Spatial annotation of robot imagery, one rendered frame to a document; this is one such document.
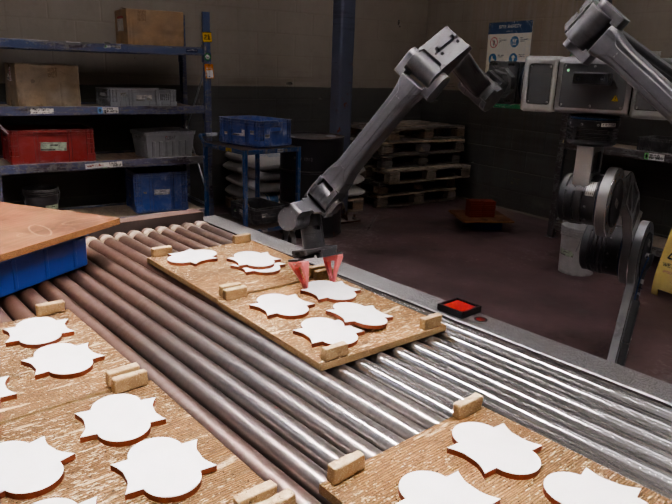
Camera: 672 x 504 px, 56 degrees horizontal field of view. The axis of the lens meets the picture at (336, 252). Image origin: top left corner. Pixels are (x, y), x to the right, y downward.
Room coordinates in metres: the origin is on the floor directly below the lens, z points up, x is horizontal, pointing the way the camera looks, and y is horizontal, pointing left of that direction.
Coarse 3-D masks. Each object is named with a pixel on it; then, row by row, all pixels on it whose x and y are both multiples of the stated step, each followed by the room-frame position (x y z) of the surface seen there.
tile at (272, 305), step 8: (264, 296) 1.42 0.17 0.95; (272, 296) 1.42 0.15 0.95; (280, 296) 1.42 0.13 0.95; (288, 296) 1.42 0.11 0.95; (296, 296) 1.43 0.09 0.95; (256, 304) 1.37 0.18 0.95; (264, 304) 1.37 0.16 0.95; (272, 304) 1.37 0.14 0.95; (280, 304) 1.37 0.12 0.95; (288, 304) 1.37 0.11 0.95; (296, 304) 1.37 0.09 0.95; (304, 304) 1.38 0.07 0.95; (312, 304) 1.38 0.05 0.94; (264, 312) 1.33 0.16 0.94; (272, 312) 1.32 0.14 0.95; (280, 312) 1.32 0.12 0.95; (288, 312) 1.32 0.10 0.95; (296, 312) 1.32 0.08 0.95; (304, 312) 1.33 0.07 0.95
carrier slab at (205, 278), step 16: (160, 256) 1.75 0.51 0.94; (224, 256) 1.77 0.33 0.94; (272, 256) 1.78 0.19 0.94; (288, 256) 1.79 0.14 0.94; (176, 272) 1.61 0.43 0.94; (192, 272) 1.61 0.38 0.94; (208, 272) 1.62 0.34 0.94; (224, 272) 1.62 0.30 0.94; (240, 272) 1.62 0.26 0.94; (288, 272) 1.64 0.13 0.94; (192, 288) 1.52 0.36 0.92; (208, 288) 1.49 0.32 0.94; (256, 288) 1.50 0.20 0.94; (272, 288) 1.52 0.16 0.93
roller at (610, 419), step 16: (208, 240) 1.99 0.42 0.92; (432, 336) 1.28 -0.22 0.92; (448, 352) 1.22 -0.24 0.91; (464, 352) 1.20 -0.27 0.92; (480, 368) 1.16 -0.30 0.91; (496, 368) 1.14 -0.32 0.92; (528, 384) 1.08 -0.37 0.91; (544, 384) 1.07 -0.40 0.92; (560, 400) 1.03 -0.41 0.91; (576, 400) 1.02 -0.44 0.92; (592, 416) 0.98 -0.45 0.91; (608, 416) 0.97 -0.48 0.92; (624, 432) 0.93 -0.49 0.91; (640, 432) 0.92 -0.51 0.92; (656, 432) 0.92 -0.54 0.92
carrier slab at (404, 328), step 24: (288, 288) 1.51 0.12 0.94; (360, 288) 1.53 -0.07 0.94; (240, 312) 1.34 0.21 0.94; (312, 312) 1.35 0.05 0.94; (384, 312) 1.37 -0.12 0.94; (408, 312) 1.37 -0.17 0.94; (288, 336) 1.21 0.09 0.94; (360, 336) 1.23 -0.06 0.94; (384, 336) 1.23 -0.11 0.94; (408, 336) 1.24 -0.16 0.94; (312, 360) 1.11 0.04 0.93; (336, 360) 1.11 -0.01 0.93
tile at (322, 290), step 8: (320, 280) 1.55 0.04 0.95; (312, 288) 1.49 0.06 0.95; (320, 288) 1.49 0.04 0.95; (328, 288) 1.49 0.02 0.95; (336, 288) 1.49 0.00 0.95; (344, 288) 1.50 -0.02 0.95; (352, 288) 1.50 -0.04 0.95; (312, 296) 1.45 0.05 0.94; (320, 296) 1.43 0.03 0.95; (328, 296) 1.43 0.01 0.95; (336, 296) 1.44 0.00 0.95; (344, 296) 1.44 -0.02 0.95; (352, 296) 1.44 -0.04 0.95
